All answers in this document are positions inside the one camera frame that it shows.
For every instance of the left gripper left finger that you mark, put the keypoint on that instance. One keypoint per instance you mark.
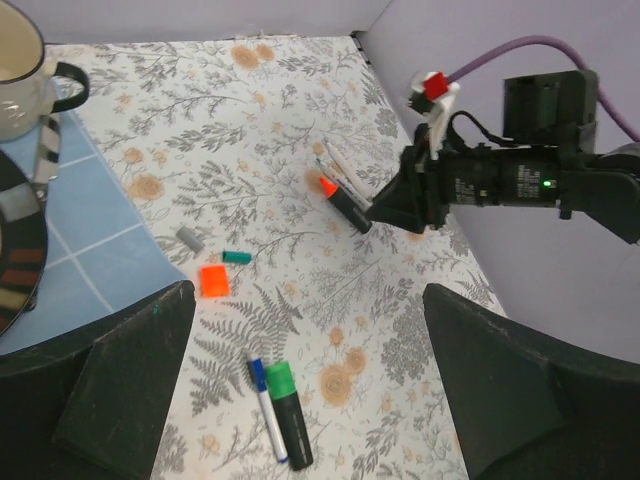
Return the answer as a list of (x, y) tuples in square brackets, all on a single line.
[(92, 403)]

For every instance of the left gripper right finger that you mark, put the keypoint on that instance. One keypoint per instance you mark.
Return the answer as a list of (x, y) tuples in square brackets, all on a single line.
[(526, 405)]

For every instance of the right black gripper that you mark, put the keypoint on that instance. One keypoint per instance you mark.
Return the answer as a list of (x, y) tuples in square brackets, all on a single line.
[(479, 176)]

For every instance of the orange black highlighter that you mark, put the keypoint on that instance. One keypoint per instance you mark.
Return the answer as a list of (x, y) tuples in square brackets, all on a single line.
[(348, 207)]

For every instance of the grey pen cap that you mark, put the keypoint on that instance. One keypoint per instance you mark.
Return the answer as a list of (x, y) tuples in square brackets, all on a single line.
[(190, 239)]

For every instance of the teal pen cap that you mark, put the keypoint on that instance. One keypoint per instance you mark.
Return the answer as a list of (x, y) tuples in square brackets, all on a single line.
[(236, 257)]

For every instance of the teal capped white pen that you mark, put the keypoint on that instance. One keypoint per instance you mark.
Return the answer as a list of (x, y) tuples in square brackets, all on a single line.
[(342, 181)]

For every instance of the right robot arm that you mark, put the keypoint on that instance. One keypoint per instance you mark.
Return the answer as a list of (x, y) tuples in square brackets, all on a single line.
[(559, 110)]

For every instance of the blue capped white pen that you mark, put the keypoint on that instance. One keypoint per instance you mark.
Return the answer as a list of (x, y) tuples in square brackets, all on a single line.
[(258, 376)]

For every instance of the blue checkered cloth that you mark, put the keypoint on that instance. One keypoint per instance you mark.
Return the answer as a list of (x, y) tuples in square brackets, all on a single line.
[(102, 257)]

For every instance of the floral tablecloth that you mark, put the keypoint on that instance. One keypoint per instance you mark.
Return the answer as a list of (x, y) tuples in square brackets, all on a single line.
[(221, 137)]

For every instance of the dark rimmed plate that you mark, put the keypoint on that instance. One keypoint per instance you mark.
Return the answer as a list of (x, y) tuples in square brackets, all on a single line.
[(24, 242)]

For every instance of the green capped black highlighter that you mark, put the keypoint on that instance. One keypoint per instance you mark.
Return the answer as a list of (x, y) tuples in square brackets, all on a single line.
[(289, 414)]

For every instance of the cream enamel mug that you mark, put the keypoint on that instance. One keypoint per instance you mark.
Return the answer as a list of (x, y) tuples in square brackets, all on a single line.
[(26, 75)]

